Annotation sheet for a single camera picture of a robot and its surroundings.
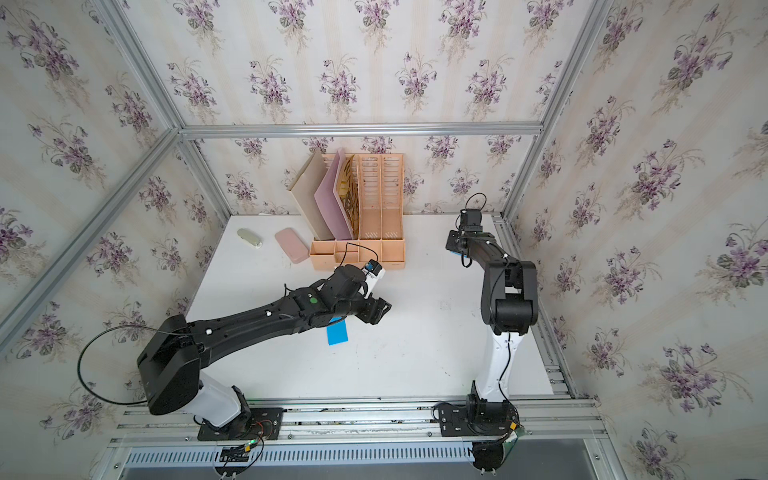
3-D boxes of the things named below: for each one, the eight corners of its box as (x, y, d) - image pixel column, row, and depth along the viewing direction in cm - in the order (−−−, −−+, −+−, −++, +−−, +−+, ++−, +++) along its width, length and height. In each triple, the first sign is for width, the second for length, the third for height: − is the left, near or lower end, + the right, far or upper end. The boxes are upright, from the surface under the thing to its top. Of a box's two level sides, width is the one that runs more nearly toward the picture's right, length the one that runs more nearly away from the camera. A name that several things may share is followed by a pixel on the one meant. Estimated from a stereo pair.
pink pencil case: (294, 265, 106) (292, 262, 105) (274, 236, 115) (272, 232, 114) (312, 256, 109) (311, 252, 107) (291, 228, 118) (289, 224, 116)
